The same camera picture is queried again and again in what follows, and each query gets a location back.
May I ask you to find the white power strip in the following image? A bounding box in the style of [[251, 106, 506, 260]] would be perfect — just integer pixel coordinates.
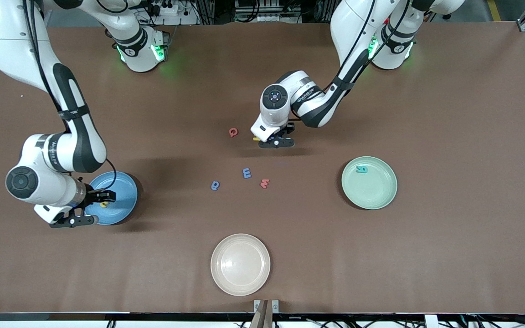
[[146, 0, 180, 17]]

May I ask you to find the black white table edge rail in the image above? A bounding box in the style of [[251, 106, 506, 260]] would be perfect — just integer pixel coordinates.
[[0, 312, 525, 328]]

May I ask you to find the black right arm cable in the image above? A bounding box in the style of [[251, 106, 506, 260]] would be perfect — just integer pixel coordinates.
[[22, 0, 118, 194]]

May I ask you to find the blue plate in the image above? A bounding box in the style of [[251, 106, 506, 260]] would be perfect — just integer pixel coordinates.
[[85, 171, 139, 226]]

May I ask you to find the beige plate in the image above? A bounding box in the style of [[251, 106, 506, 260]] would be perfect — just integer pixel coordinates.
[[210, 233, 271, 297]]

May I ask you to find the green plate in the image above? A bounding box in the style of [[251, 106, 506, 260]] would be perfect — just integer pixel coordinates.
[[341, 156, 398, 210]]

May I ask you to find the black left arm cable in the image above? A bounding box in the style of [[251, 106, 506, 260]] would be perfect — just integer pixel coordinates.
[[329, 0, 411, 98]]

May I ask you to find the black equipment rack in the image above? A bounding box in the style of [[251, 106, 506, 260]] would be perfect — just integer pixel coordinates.
[[234, 0, 303, 24]]

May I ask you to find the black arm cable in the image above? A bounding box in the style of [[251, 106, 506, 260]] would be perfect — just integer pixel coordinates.
[[22, 0, 118, 194], [329, 0, 411, 98]]

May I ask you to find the metal table edge bracket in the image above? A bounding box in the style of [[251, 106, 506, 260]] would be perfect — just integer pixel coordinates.
[[253, 299, 280, 328]]

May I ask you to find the black cable bundle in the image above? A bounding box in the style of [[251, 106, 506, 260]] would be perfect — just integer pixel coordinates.
[[465, 306, 525, 328]]

